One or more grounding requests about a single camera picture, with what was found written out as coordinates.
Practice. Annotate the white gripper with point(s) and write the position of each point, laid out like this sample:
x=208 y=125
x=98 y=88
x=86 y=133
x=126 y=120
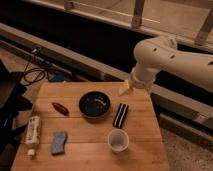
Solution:
x=139 y=79

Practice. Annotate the white squeeze bottle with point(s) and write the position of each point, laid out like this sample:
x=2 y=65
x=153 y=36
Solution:
x=33 y=135

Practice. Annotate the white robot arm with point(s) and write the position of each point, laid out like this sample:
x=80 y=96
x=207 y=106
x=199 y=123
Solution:
x=161 y=54

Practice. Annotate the dark ceramic bowl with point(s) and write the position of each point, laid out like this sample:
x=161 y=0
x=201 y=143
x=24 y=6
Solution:
x=94 y=104

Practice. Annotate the black white striped block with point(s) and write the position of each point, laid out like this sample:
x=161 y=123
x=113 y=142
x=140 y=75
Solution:
x=120 y=115

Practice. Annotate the wooden table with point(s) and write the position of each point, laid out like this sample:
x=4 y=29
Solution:
x=86 y=147

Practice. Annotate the blue box on floor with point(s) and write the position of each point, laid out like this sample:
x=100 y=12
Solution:
x=57 y=78

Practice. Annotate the red chili pepper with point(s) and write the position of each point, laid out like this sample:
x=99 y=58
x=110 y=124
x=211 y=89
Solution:
x=60 y=108

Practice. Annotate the blue sponge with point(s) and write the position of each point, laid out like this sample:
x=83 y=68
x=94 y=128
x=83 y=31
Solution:
x=58 y=143

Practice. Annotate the black chair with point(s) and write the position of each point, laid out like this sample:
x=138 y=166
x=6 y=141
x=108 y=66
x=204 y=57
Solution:
x=12 y=102

